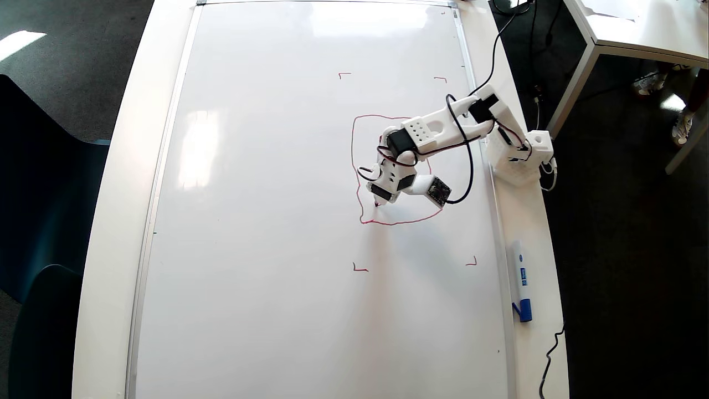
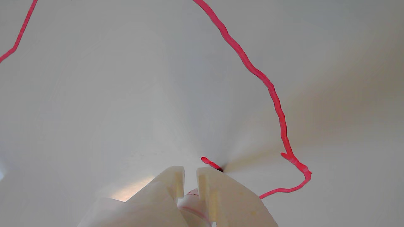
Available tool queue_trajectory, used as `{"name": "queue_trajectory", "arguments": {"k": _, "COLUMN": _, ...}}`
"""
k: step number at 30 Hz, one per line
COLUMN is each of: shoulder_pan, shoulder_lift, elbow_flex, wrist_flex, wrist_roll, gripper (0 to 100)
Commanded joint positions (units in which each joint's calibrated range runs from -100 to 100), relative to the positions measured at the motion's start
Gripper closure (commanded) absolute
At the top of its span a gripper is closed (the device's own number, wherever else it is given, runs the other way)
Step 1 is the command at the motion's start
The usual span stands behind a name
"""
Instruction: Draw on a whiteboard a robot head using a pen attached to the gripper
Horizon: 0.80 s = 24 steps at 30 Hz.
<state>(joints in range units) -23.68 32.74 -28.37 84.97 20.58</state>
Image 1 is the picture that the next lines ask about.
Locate white base cable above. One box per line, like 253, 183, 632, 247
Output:
538, 157, 558, 192

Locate white blue board marker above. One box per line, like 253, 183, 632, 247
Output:
511, 239, 533, 323

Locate black camera cable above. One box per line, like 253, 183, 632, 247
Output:
445, 0, 533, 204

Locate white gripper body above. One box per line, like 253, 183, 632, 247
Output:
368, 161, 419, 202

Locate black cable on table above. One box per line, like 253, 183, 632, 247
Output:
538, 323, 566, 399

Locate black cable with plug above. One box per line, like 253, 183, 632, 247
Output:
544, 0, 563, 48

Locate white side table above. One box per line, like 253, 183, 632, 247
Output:
546, 0, 709, 175

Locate person wearing white sneakers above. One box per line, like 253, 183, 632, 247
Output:
633, 62, 709, 146

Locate large whiteboard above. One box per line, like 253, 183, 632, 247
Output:
125, 0, 520, 399

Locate dark teal chair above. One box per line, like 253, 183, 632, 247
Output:
0, 74, 111, 304
8, 264, 85, 399

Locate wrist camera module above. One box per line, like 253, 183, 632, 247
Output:
427, 176, 453, 206

